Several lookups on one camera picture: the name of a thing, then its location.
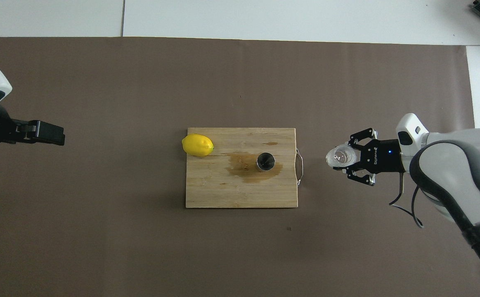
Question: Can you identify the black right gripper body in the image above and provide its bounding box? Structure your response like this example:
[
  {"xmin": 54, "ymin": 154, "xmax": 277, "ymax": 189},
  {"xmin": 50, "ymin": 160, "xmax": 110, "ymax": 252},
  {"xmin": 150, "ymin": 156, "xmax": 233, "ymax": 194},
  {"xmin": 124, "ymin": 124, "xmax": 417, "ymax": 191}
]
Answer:
[{"xmin": 357, "ymin": 139, "xmax": 405, "ymax": 174}]

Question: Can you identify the clear textured glass cup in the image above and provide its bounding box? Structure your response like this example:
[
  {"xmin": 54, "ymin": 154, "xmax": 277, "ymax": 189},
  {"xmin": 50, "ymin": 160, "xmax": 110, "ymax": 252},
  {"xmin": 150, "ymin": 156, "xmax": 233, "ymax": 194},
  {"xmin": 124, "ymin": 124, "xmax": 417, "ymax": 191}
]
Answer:
[{"xmin": 326, "ymin": 144, "xmax": 358, "ymax": 169}]

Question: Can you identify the steel jigger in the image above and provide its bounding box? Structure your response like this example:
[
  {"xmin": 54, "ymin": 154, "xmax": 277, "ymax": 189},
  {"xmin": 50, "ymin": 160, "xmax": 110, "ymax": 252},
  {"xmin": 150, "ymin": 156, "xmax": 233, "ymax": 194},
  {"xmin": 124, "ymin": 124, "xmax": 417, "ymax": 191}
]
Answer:
[{"xmin": 256, "ymin": 152, "xmax": 276, "ymax": 172}]

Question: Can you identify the brown table mat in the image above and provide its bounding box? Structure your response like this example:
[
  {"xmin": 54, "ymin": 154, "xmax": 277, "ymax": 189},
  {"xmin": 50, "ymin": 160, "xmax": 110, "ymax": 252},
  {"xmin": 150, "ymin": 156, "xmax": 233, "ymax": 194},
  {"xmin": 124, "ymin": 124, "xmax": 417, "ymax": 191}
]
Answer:
[{"xmin": 0, "ymin": 36, "xmax": 480, "ymax": 297}]

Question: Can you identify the wooden cutting board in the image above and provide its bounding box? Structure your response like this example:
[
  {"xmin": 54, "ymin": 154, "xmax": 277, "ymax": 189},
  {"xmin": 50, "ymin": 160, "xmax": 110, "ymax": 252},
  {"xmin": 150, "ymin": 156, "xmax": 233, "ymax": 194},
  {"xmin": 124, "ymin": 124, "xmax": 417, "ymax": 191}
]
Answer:
[{"xmin": 185, "ymin": 127, "xmax": 304, "ymax": 209}]

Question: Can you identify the yellow lemon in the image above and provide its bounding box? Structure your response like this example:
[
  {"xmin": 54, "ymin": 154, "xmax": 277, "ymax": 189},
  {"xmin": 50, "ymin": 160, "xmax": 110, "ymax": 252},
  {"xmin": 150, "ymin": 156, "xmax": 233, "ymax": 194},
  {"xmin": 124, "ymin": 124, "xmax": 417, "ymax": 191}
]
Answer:
[{"xmin": 182, "ymin": 134, "xmax": 215, "ymax": 157}]

